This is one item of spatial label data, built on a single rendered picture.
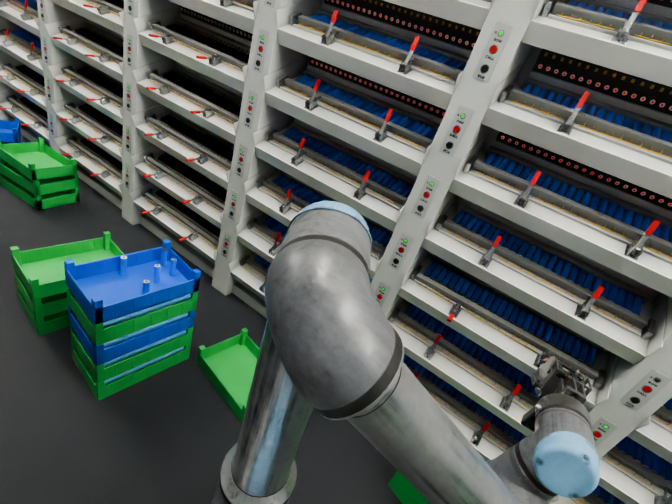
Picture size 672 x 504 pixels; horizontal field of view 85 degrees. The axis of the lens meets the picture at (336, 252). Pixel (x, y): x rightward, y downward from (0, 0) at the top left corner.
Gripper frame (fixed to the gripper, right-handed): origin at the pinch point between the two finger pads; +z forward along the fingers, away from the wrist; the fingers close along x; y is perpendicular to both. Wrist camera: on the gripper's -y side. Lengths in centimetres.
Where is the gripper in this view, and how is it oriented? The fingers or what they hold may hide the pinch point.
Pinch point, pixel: (552, 373)
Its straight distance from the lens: 108.2
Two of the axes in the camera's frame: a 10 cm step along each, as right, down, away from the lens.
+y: 3.6, -8.5, -3.8
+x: -8.0, -4.9, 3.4
